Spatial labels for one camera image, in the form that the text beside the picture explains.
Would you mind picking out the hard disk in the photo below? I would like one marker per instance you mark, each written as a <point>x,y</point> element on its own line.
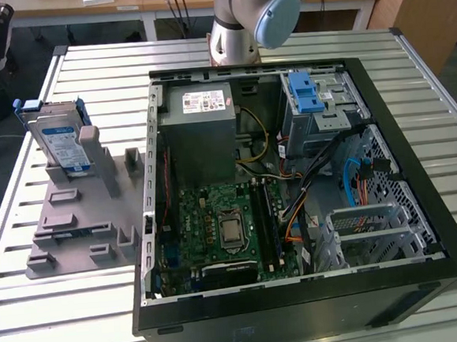
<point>62,148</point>

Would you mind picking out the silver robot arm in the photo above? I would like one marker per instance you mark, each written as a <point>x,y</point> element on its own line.
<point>231,4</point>

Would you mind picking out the metal disk bay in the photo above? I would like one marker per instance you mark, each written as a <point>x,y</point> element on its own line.
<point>376,235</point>

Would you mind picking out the wooden desk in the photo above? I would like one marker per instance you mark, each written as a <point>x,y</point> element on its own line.
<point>183,2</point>

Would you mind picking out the grey parts rack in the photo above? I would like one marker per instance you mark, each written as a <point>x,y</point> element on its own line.
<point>85,206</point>

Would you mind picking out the RAM stick in rack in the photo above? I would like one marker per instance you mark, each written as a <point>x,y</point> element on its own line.
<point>83,231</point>

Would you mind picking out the grey Dell power supply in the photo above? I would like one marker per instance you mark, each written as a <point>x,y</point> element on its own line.
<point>199,149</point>

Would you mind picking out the green motherboard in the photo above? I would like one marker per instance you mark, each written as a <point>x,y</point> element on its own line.
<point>200,220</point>

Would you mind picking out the silver CPU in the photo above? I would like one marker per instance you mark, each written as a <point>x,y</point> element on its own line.
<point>231,231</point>

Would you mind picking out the blue drive cage latch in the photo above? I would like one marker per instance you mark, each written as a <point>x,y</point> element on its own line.
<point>305,91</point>

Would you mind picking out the metal drive cage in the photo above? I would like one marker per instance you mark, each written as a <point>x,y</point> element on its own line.
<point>301,133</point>

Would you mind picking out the black graphics card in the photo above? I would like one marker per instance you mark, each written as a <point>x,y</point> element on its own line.
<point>228,274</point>

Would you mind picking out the RAM stick in slot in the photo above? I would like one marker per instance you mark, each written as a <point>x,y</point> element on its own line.
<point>273,223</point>

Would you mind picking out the black open PC case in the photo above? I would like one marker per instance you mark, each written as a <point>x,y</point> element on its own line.
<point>264,326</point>

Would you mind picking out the wooden cabinet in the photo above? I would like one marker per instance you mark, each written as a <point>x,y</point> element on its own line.
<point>425,5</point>

